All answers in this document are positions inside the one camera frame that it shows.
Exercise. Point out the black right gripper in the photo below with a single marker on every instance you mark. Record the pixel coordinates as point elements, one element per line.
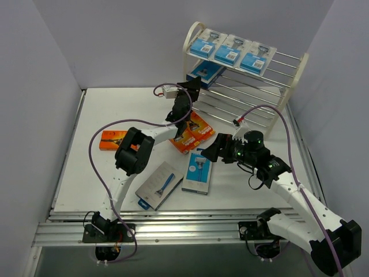
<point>226,147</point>

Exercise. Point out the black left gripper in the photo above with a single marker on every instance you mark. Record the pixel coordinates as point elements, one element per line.
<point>185,94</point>

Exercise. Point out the clear Gillette blister pack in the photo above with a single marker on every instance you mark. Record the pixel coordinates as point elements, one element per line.
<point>207,43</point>
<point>232,49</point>

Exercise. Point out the white Gillette Skinguard razor pack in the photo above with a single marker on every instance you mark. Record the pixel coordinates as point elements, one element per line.
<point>257,58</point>

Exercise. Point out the grey Harry's box blue razor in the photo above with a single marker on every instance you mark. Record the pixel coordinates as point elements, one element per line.
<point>158,187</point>

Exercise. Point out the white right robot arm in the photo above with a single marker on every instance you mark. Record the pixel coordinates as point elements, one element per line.
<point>332,242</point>

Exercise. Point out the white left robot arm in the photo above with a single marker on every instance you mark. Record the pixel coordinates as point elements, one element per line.
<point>132,156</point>

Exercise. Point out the cream metal-rod shelf rack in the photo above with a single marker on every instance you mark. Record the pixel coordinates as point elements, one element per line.
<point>235,91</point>

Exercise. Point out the orange Gillette Fusion5 box right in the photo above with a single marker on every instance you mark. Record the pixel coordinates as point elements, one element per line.
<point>199,128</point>

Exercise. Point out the orange gillette fusion5 box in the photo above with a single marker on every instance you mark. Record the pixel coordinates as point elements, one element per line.
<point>199,128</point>
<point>186,142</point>
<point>111,139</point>

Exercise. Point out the orange Gillette Fusion5 box middle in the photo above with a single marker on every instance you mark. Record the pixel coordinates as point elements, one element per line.
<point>186,142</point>

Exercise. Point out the orange Gillette Fusion5 box left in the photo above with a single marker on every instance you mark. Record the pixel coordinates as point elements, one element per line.
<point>111,139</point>

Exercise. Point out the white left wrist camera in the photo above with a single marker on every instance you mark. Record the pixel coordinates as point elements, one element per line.
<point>167,91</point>

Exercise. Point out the aluminium mounting rail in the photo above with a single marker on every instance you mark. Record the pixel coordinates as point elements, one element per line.
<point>152,228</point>

